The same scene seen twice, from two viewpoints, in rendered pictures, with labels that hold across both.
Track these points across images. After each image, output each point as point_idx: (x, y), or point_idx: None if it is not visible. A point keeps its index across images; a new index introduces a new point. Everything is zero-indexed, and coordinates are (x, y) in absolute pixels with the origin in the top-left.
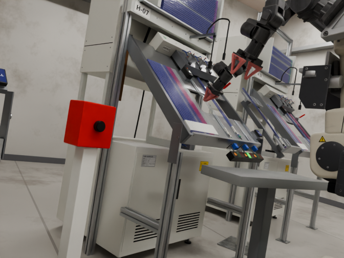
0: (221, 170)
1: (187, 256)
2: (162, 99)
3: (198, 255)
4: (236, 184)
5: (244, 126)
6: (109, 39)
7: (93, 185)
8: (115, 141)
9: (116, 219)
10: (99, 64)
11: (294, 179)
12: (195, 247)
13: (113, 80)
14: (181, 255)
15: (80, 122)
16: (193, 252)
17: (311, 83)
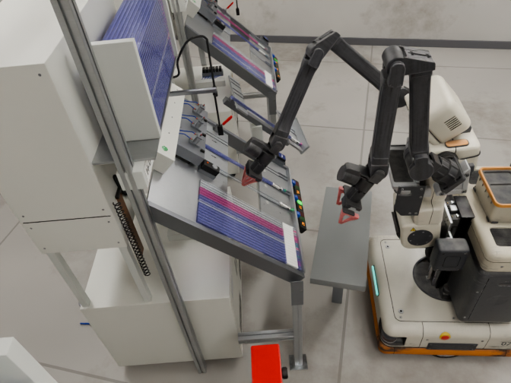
0: (339, 283)
1: (254, 285)
2: (255, 260)
3: (258, 274)
4: (360, 290)
5: None
6: (99, 212)
7: (172, 333)
8: (189, 300)
9: (227, 341)
10: (93, 242)
11: (368, 230)
12: (245, 264)
13: (159, 261)
14: (250, 289)
15: None
16: (252, 274)
17: (407, 199)
